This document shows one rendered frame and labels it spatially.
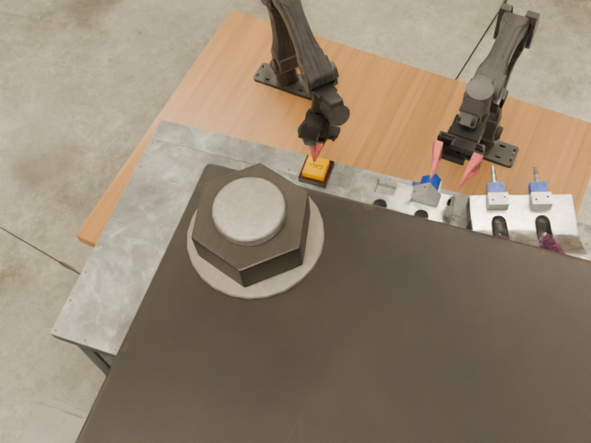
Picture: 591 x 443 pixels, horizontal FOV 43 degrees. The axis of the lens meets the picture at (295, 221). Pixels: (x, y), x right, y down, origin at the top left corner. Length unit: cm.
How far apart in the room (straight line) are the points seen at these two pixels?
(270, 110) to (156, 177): 39
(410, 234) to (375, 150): 151
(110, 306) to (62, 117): 159
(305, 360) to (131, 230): 153
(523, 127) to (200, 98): 94
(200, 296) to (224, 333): 4
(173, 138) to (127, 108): 118
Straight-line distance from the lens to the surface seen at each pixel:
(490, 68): 176
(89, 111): 343
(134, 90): 343
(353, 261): 61
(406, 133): 216
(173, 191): 211
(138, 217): 210
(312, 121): 191
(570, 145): 221
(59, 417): 120
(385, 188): 198
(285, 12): 190
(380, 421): 57
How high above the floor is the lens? 255
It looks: 61 degrees down
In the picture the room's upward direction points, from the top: 9 degrees counter-clockwise
